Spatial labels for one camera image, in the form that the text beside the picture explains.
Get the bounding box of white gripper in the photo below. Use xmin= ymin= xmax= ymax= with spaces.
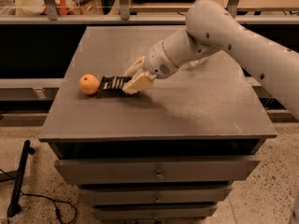
xmin=122 ymin=41 xmax=178 ymax=94

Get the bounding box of black rxbar chocolate wrapper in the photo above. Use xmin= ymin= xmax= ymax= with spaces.
xmin=99 ymin=77 xmax=131 ymax=91

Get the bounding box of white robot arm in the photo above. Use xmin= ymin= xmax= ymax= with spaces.
xmin=122 ymin=0 xmax=299 ymax=119

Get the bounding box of orange fruit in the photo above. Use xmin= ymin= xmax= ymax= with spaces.
xmin=78 ymin=74 xmax=100 ymax=95

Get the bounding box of clear plastic water bottle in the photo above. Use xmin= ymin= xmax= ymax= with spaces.
xmin=189 ymin=58 xmax=208 ymax=67

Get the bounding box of grey drawer cabinet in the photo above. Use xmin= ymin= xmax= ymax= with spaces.
xmin=39 ymin=26 xmax=277 ymax=209

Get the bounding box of top grey drawer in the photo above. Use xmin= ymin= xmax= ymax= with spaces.
xmin=55 ymin=155 xmax=260 ymax=185

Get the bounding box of grey drawer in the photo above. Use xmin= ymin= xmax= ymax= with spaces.
xmin=55 ymin=155 xmax=260 ymax=185
xmin=93 ymin=204 xmax=217 ymax=220
xmin=79 ymin=185 xmax=232 ymax=205

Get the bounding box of middle grey drawer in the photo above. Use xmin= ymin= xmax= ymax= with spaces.
xmin=79 ymin=185 xmax=232 ymax=205

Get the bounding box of bottom grey drawer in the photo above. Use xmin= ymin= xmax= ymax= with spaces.
xmin=93 ymin=204 xmax=217 ymax=220

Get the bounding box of black stand leg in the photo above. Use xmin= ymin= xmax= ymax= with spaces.
xmin=7 ymin=140 xmax=35 ymax=217

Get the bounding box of black floor cable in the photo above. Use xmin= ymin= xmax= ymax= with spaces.
xmin=0 ymin=168 xmax=78 ymax=224

